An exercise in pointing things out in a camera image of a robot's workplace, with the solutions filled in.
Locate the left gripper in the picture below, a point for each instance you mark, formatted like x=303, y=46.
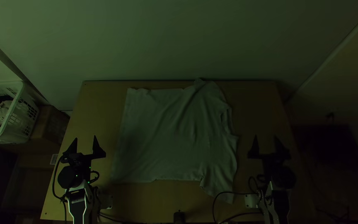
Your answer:
x=80, y=159

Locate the grey t-shirt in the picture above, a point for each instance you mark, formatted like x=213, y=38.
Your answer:
x=176, y=133

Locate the white laundry basket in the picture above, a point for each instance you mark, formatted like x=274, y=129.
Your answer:
x=20, y=121

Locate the brown cardboard box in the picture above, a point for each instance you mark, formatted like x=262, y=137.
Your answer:
x=51, y=123

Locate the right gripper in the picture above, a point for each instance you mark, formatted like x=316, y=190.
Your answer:
x=271, y=161

